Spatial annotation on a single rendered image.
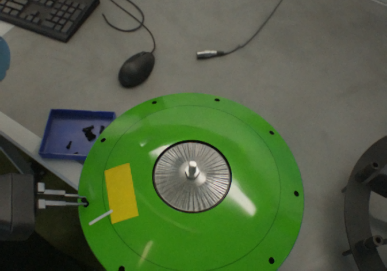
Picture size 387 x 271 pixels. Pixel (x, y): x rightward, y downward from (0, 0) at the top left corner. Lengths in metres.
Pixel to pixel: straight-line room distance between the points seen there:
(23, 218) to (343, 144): 0.58
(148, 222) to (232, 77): 0.43
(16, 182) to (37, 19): 0.54
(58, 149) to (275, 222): 0.43
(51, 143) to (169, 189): 0.33
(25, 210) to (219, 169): 0.25
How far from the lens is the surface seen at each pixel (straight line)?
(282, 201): 0.51
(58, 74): 0.85
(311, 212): 0.70
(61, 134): 0.76
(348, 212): 0.64
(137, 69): 0.78
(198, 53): 0.83
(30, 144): 0.77
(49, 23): 0.94
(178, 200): 0.48
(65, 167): 0.72
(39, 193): 0.48
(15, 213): 0.48
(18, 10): 1.00
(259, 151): 0.53
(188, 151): 0.51
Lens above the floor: 1.54
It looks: 58 degrees down
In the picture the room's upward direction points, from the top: 2 degrees clockwise
